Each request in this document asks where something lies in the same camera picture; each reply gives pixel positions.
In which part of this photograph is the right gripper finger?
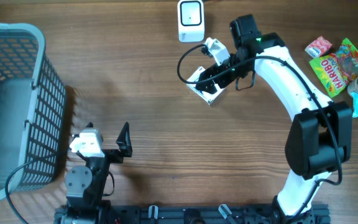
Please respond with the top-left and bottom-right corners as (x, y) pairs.
(195, 80), (219, 93)
(198, 63), (221, 82)

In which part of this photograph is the white blue carton box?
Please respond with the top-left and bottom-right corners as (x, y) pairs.
(187, 68), (225, 105)

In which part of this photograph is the Haribo gummy candy bag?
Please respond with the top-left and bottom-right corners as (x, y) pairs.
(309, 38), (358, 98)

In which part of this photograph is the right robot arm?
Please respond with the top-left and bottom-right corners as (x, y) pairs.
(187, 15), (352, 223)

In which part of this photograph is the white barcode scanner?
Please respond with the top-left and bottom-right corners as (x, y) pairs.
(177, 0), (205, 42)

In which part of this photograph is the grey plastic mesh basket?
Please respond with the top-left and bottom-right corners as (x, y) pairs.
(0, 23), (67, 200)

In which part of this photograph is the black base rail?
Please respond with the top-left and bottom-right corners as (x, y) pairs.
(53, 203), (331, 224)

